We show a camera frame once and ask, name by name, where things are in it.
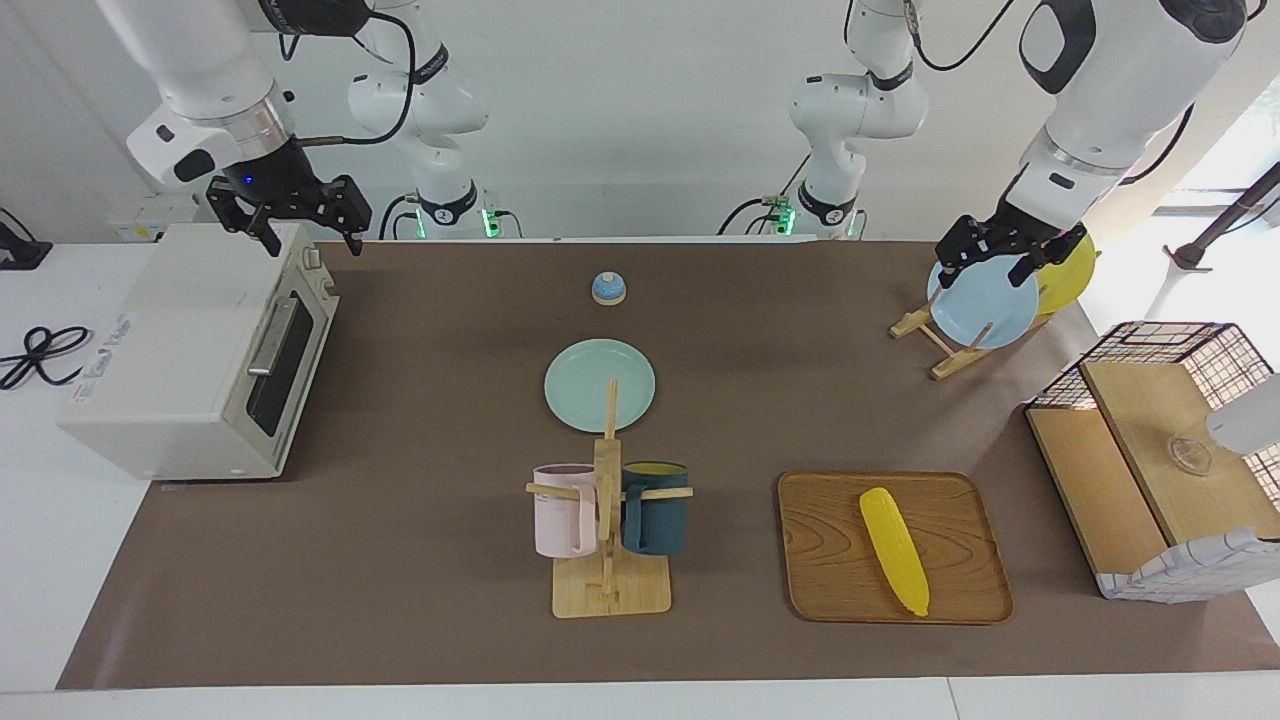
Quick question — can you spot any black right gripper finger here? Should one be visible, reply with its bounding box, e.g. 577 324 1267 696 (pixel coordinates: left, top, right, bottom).
320 176 373 257
207 180 284 258

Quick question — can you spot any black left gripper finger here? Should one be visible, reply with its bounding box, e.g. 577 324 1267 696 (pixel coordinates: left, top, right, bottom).
935 217 991 276
1008 225 1088 288

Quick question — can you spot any toaster oven glass door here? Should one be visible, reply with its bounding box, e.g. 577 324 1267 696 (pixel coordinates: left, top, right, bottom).
222 250 341 479

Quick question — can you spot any white toaster oven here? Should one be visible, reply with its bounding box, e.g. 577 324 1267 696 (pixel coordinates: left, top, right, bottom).
57 222 341 483

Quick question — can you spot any pale green plate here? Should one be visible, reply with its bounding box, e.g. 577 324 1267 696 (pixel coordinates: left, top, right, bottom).
543 338 657 434

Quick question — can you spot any yellow corn cob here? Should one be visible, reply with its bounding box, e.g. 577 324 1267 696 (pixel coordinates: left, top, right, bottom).
858 487 931 618

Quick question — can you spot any yellow plate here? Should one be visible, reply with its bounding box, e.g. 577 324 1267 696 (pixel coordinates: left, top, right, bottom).
1030 232 1098 317

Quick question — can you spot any light blue plate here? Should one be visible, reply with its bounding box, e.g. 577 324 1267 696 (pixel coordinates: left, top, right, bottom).
926 255 1041 351

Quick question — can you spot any wooden plate rack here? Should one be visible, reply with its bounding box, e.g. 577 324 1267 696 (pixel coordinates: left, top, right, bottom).
889 290 1051 381

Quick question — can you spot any black stand pole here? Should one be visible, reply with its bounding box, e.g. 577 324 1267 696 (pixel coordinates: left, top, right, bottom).
1165 160 1280 271

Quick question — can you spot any wooden step shelf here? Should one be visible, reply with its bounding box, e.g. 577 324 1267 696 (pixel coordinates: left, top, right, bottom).
1027 360 1280 573

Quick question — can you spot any black clamp foot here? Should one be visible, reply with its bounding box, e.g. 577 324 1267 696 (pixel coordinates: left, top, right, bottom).
0 207 53 271

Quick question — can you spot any small clear glass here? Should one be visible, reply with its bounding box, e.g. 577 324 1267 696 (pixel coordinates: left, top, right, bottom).
1165 435 1214 476

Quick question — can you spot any wooden tray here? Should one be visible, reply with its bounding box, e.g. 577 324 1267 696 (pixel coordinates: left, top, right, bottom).
777 470 1015 626

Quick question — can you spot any pink mug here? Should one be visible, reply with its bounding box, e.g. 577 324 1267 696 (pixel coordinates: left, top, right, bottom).
531 463 599 559

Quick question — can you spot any brown table mat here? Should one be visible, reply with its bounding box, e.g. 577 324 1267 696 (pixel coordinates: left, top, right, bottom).
57 240 1280 691

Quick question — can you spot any dark blue mug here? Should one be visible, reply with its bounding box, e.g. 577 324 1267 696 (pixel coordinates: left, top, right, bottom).
620 460 690 557

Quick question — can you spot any wooden mug rack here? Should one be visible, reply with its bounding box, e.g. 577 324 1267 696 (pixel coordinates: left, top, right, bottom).
525 378 694 619

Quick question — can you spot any black right base cable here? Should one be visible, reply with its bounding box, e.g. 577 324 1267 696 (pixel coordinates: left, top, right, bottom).
378 193 421 241

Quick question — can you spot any black base cable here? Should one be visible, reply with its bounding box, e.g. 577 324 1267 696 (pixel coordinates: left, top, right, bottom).
378 193 421 241
718 195 791 236

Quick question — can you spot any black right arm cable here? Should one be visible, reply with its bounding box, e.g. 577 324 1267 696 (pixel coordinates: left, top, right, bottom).
255 0 416 148

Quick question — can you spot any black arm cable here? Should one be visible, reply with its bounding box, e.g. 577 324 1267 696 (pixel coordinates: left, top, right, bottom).
845 0 1261 186
255 0 416 148

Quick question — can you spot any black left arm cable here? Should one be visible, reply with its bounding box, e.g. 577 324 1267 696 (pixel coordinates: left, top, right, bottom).
845 0 1261 186

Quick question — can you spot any black left base cable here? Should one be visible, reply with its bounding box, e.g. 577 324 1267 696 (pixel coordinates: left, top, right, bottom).
718 195 791 236

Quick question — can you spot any black looped cable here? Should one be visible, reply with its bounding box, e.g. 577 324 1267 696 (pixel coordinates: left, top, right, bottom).
0 325 93 391

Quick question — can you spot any wire basket with plaid liner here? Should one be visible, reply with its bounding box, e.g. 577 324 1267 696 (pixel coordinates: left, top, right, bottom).
1025 321 1280 603

